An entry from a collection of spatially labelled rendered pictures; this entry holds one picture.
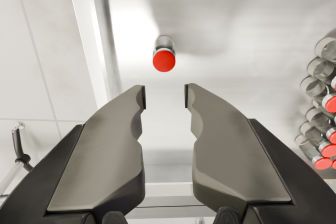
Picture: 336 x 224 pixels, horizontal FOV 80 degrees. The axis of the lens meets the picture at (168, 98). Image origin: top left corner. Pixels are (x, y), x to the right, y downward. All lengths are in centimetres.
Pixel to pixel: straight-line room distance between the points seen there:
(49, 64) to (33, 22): 23
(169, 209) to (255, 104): 98
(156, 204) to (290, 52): 106
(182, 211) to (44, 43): 115
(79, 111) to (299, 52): 133
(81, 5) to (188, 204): 111
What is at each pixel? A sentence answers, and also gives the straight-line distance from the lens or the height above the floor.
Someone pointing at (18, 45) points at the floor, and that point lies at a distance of 139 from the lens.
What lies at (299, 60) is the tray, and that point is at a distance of 27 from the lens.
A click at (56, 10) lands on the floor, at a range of 123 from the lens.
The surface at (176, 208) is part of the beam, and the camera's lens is 120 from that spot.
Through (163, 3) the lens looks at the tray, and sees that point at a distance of 21.
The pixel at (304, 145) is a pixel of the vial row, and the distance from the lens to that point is 34.
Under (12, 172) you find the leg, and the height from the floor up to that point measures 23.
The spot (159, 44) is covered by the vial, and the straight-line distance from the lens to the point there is 19.
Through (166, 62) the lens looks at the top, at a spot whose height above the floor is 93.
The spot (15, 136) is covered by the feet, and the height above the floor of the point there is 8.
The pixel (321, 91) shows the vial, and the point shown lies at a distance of 27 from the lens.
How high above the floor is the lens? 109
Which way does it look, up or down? 58 degrees down
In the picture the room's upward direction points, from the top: 177 degrees clockwise
